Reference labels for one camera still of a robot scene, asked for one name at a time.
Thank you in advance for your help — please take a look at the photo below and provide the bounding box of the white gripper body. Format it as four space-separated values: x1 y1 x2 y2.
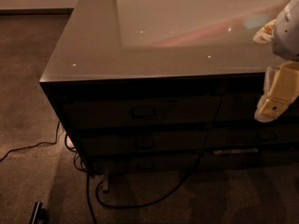
272 0 299 61

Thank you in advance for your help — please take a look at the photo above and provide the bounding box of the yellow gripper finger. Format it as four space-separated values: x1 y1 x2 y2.
253 20 276 44
254 61 299 122

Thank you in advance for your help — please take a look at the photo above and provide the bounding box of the dark glossy drawer cabinet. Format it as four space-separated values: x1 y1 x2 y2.
39 0 299 176

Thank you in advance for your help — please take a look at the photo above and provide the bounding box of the black object on floor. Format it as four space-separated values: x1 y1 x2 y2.
29 202 48 224

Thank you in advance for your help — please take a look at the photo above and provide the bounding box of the thick black floor cable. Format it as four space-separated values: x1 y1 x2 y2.
85 168 200 224

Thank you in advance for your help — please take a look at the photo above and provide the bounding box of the thin black floor cable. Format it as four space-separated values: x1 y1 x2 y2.
0 120 62 162

